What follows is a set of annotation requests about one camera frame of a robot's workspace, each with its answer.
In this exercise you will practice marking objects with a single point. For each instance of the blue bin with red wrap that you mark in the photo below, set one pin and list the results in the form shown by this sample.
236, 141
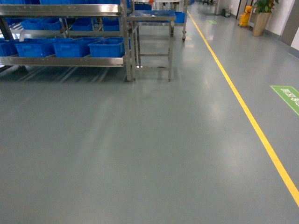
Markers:
113, 47

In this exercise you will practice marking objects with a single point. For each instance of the empty blue plastic bin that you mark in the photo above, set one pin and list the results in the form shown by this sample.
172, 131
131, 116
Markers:
74, 48

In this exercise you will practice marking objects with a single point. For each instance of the stainless steel side table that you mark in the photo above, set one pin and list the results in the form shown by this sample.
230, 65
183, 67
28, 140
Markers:
152, 35

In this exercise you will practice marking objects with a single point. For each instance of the yellow mop bucket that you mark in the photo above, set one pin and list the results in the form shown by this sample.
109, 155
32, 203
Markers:
244, 18

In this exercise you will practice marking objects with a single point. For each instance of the stainless steel flow rack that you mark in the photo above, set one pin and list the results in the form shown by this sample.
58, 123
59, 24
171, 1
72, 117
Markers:
30, 30

